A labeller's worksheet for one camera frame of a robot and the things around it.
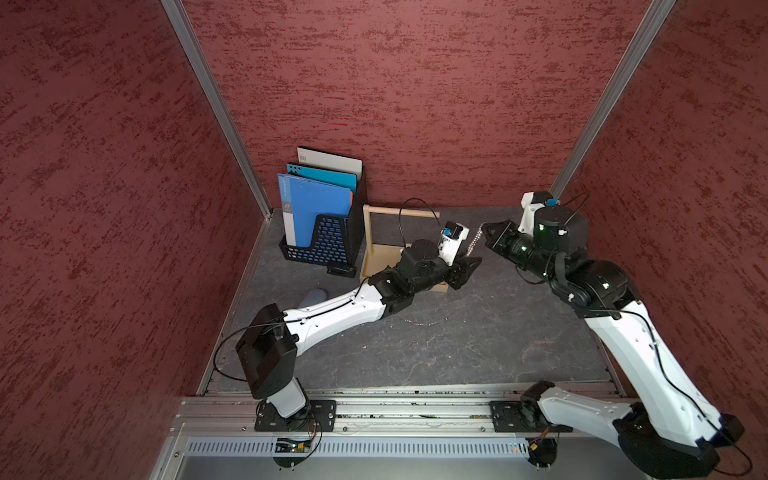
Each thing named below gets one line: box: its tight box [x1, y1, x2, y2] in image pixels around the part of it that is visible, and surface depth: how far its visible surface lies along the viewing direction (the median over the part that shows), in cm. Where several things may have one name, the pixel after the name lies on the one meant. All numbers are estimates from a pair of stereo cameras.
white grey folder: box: [297, 146, 364, 180], surface depth 101 cm
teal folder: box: [286, 162, 358, 193], surface depth 94 cm
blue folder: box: [277, 173, 351, 247], surface depth 92 cm
